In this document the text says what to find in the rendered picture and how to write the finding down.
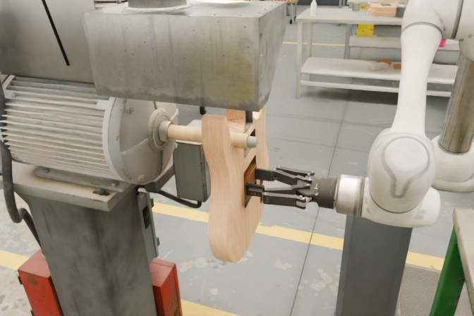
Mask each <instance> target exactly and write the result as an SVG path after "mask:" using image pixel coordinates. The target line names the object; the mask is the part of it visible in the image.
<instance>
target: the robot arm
mask: <svg viewBox="0 0 474 316"><path fill-rule="evenodd" d="M445 39H456V40H458V45H459V49H460V50H461V53H462V54H461V58H460V61H459V65H458V69H457V72H456V77H455V81H454V85H453V88H452V91H451V96H450V99H449V104H448V107H447V110H446V115H445V118H444V122H443V126H442V131H441V133H440V135H438V136H437V137H435V138H434V139H433V140H432V141H431V140H430V139H429V138H427V137H426V136H425V102H426V90H427V77H428V73H429V71H430V66H431V64H432V61H433V58H434V57H435V54H436V51H437V49H438V47H439V44H440V42H441V40H445ZM401 57H402V62H401V79H400V85H399V98H398V106H397V110H396V115H395V118H394V122H393V125H392V127H391V128H387V129H384V130H383V131H382V132H381V133H380V134H379V135H378V136H377V138H376V139H375V141H374V143H373V145H372V147H371V150H370V153H369V157H368V162H367V175H366V176H365V177H362V176H349V175H343V174H342V175H340V178H339V180H338V179H337V177H335V176H325V175H322V176H321V178H320V179H317V178H315V172H314V171H303V170H298V169H291V168H287V167H283V166H277V167H276V169H272V170H269V169H260V168H255V179H257V180H262V181H272V182H273V181H275V180H276V181H279V182H282V183H285V184H288V185H290V186H291V187H282V188H265V186H264V185H259V184H253V183H246V184H245V194H246V195H251V196H256V197H261V198H262V200H263V204H267V205H281V206H288V207H297V208H300V209H306V204H307V203H308V202H316V203H317V205H318V207H323V208H327V209H334V207H335V208H336V212H337V213H339V214H347V215H352V216H356V217H363V218H366V219H369V220H371V221H374V222H377V223H381V224H386V225H391V226H400V227H408V228H415V227H424V226H431V225H433V224H434V223H435V222H436V221H437V219H438V216H439V213H440V208H441V198H440V195H439V193H438V191H437V190H443V191H448V192H454V193H467V192H472V191H474V142H473V140H474V0H409V2H408V4H407V7H406V10H405V12H404V15H403V20H402V24H401ZM305 176H306V177H305ZM435 189H436V190H435ZM295 191H296V195H295ZM361 205H362V207H361ZM360 211H361V213H360Z"/></svg>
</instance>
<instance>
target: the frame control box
mask: <svg viewBox="0 0 474 316"><path fill-rule="evenodd" d="M187 126H188V127H194V128H202V121H199V120H193V121H192V122H191V123H189V124H188V125H187ZM176 143H177V144H178V146H177V148H174V150H173V152H172V155H173V162H174V173H175V179H176V191H177V196H175V195H172V194H171V193H168V192H166V191H164V190H162V189H160V191H159V192H158V194H160V195H163V196H164V197H166V198H169V199H171V200H173V201H176V202H178V203H180V204H182V205H185V206H187V207H191V208H194V209H198V208H200V207H201V206H202V202H206V201H207V199H208V198H209V197H210V195H211V177H210V172H209V166H208V163H207V160H206V158H205V153H204V150H203V146H202V143H199V142H189V141H184V140H176ZM135 189H136V193H137V197H138V196H139V193H140V192H139V191H138V189H139V188H138V187H135ZM181 198H183V199H187V200H194V201H197V204H195V203H191V202H189V201H186V200H183V199H181Z"/></svg>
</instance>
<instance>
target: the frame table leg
mask: <svg viewBox="0 0 474 316"><path fill-rule="evenodd" d="M456 239H457V236H456V232H455V228H454V227H453V229H452V232H451V238H450V240H449V245H448V248H447V251H446V256H445V258H444V264H443V267H442V271H441V274H440V277H439V282H438V285H437V290H436V293H435V295H434V300H433V304H432V308H431V311H430V316H454V315H455V312H456V308H457V305H458V301H459V298H460V296H461V292H462V289H463V285H464V282H465V277H464V273H463V268H462V264H461V258H460V255H459V251H458V245H457V243H456Z"/></svg>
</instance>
